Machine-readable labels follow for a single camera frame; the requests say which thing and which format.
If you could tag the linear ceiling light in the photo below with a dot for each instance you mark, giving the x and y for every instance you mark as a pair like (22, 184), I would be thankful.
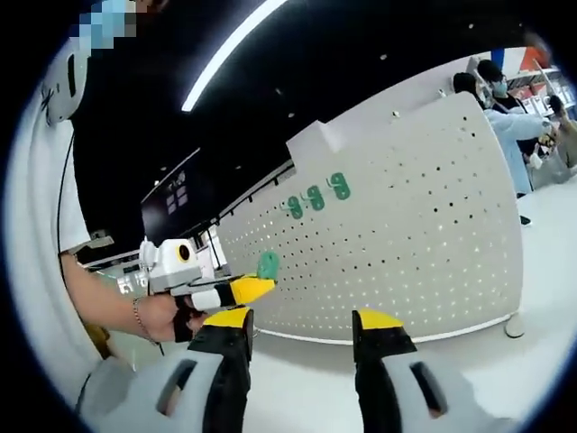
(216, 63)

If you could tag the green hook assembly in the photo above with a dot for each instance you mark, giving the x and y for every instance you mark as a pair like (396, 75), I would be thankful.
(340, 185)
(269, 264)
(295, 208)
(315, 200)

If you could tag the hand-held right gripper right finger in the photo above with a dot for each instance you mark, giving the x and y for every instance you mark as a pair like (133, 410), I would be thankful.
(464, 406)

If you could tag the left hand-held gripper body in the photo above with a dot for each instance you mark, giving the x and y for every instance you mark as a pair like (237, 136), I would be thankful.
(169, 266)

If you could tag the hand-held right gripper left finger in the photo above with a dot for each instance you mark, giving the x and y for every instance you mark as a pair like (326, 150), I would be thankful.
(135, 410)

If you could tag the large black display screen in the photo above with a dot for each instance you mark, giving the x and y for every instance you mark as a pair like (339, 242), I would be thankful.
(176, 198)

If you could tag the white chest device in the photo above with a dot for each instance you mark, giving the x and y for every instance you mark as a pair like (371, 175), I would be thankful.
(61, 99)

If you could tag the person's left hand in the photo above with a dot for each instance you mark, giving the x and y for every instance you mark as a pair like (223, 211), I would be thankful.
(160, 315)

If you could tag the operator in white shirt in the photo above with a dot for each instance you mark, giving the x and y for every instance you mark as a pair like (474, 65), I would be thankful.
(40, 203)

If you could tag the white perforated mounting plate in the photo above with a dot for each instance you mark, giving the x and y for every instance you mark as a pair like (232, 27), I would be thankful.
(405, 270)

